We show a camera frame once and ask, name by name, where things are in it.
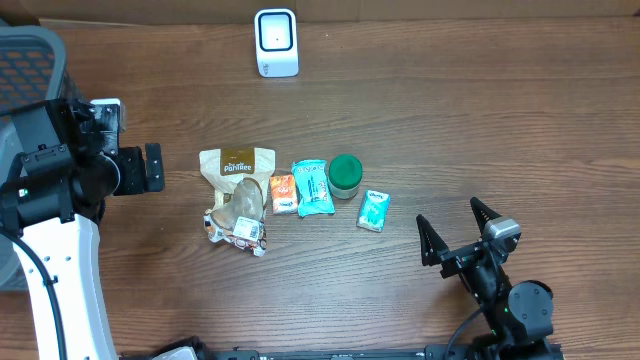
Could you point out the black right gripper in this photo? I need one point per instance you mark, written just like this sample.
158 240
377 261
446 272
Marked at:
433 243

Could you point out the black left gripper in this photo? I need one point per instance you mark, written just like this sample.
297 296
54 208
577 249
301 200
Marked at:
153 166

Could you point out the small teal white box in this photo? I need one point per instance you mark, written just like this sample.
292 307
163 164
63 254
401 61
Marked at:
373 211

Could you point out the beige granola bag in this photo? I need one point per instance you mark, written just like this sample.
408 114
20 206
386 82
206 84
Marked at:
240 178

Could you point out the green lid jar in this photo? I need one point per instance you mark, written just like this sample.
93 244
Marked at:
345 175

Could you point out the orange snack packet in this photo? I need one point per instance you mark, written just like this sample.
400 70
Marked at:
284 194

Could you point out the teal snack packet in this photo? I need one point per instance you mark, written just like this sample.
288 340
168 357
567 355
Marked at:
312 184

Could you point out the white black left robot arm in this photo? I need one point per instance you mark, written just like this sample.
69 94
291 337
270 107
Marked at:
60 160

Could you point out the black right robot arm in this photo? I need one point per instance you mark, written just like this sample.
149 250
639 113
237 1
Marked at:
512 321

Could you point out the white barcode scanner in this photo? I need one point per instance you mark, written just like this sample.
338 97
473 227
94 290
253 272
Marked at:
275 31

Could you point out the grey plastic mesh basket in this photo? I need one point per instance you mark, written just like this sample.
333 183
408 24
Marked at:
33 69

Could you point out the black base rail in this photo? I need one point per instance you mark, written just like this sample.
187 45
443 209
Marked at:
194 348

